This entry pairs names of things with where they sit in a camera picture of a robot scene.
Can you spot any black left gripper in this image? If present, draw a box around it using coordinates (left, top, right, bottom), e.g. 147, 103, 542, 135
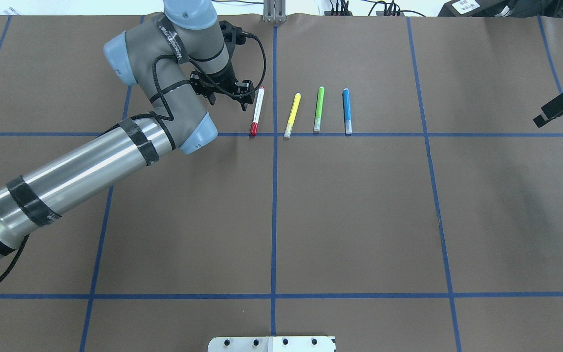
189, 21, 255, 111

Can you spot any red white marker pen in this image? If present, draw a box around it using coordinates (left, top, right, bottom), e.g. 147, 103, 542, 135
249, 87, 265, 137

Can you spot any blue marker pen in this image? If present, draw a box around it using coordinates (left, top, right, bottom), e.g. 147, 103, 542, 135
342, 88, 353, 134

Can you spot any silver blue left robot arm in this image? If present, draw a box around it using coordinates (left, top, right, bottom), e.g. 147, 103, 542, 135
0, 0, 260, 259

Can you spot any yellow marker pen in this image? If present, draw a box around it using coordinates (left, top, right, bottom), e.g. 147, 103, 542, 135
283, 93, 302, 139

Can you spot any green marker pen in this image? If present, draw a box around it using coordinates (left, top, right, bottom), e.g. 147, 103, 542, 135
313, 86, 325, 133

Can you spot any black white label box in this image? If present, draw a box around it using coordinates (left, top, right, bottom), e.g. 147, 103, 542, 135
438, 0, 510, 17

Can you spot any brown paper table mat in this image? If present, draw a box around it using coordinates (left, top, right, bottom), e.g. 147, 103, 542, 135
0, 14, 563, 352

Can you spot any aluminium frame post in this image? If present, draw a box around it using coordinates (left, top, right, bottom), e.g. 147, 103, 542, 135
262, 0, 287, 24

